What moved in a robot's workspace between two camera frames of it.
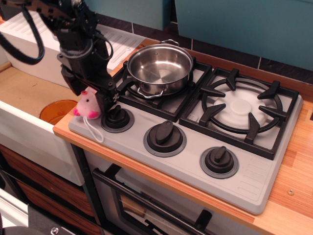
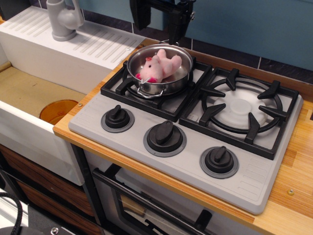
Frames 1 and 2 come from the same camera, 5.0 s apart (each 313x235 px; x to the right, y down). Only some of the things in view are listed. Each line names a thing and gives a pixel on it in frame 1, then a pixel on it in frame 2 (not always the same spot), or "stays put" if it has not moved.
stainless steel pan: [164, 68] stays put
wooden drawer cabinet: [60, 199] stays put
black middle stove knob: [165, 140] stays put
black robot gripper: [94, 68] to [184, 8]
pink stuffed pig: [89, 108] to [158, 67]
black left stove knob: [117, 120] stays put
